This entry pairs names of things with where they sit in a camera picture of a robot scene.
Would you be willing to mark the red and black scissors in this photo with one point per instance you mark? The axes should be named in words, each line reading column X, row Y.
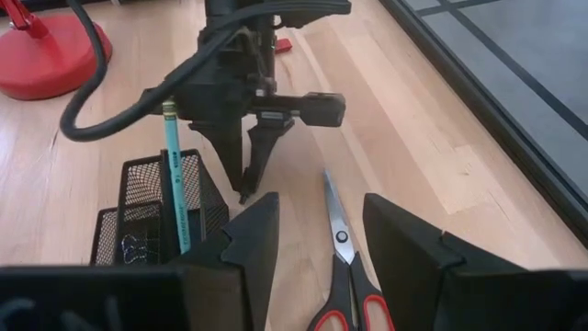
column 340, row 239

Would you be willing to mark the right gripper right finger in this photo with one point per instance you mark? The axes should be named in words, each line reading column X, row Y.
column 404, row 257

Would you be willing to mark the teal pencil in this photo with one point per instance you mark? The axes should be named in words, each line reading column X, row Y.
column 177, row 184

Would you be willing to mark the black mesh desk organizer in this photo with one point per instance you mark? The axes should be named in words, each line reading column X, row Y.
column 138, row 184

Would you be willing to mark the black binder clip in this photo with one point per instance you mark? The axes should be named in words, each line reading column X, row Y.
column 134, row 248

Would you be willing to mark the red desk lamp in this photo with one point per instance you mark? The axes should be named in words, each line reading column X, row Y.
column 46, row 60

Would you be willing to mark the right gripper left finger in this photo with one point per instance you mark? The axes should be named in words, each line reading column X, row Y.
column 252, row 257

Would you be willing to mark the black metal table frame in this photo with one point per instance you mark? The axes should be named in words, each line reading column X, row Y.
column 505, row 126

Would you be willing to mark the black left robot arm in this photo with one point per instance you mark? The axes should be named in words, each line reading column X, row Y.
column 229, row 11

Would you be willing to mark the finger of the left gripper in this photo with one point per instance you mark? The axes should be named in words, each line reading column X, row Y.
column 264, row 138
column 227, row 142

